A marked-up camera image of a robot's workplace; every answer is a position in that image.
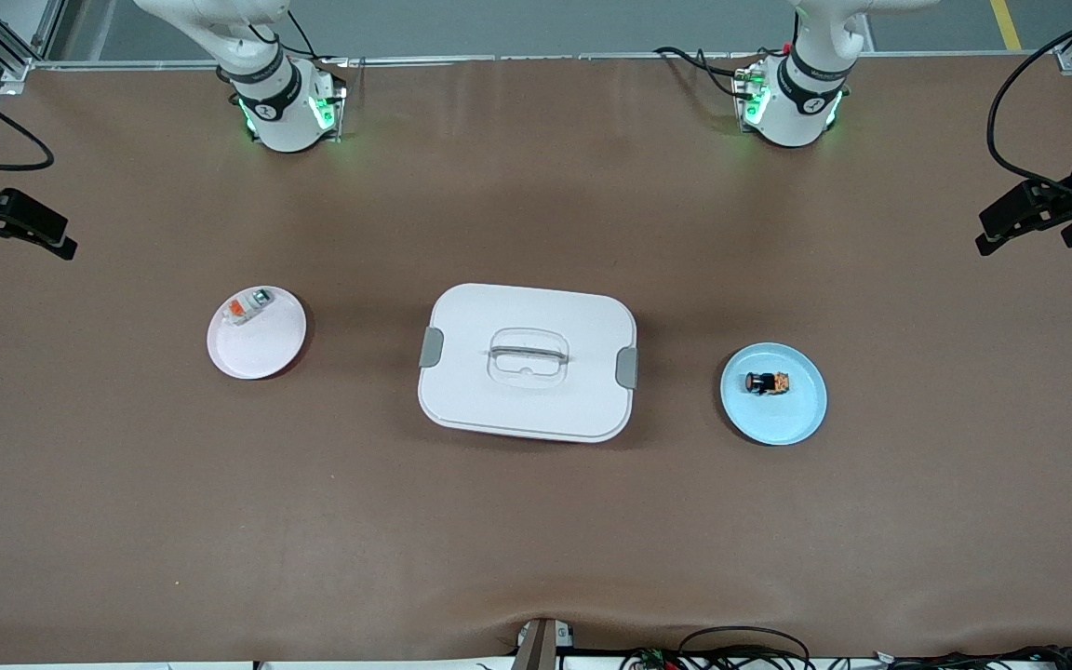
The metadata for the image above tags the black looped cable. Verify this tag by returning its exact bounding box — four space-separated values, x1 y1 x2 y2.
677 625 813 670

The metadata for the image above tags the black left arm base cable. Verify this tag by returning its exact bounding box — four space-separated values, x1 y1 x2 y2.
654 46 744 100

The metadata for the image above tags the black cable bundle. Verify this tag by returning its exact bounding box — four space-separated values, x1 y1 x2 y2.
620 644 1072 670

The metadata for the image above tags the grey camera stand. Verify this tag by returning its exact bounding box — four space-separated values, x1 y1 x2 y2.
511 617 576 670

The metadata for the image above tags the white lidded storage box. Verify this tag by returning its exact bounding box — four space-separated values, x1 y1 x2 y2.
417 283 638 444

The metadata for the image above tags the black right arm base cable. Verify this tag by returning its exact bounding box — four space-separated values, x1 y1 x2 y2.
248 7 319 62

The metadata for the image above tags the silver table edge rail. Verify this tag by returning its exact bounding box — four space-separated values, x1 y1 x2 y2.
32 50 1060 72

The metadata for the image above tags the clear box lid handle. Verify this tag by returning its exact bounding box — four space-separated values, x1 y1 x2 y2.
485 327 572 385

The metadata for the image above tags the light blue round plate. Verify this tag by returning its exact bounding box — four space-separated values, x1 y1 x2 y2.
720 342 828 448

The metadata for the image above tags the black arm base cable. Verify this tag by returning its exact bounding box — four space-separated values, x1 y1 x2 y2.
654 46 744 100
248 7 319 62

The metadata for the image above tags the white and orange switch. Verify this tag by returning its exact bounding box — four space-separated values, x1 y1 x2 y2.
222 288 275 328

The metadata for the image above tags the pink round plate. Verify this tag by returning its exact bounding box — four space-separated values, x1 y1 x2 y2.
207 285 308 382

